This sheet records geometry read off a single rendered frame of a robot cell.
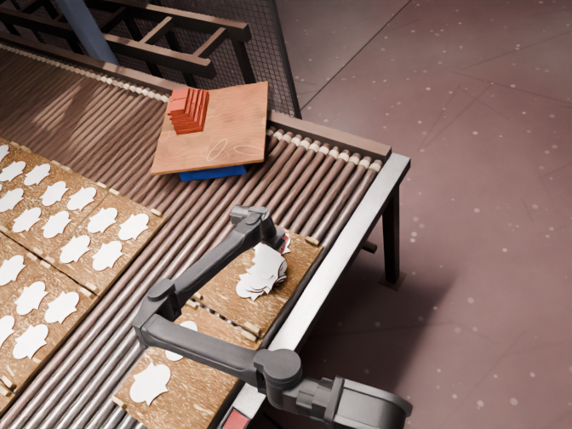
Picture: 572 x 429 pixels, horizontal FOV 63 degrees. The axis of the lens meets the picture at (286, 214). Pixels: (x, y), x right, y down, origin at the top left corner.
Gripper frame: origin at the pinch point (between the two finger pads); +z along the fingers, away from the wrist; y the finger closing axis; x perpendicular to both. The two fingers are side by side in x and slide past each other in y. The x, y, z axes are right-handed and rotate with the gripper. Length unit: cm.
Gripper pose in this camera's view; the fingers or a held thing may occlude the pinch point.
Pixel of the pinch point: (273, 246)
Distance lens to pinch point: 162.1
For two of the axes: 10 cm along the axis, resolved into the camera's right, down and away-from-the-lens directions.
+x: -6.0, 7.0, -3.8
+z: 1.9, 5.9, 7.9
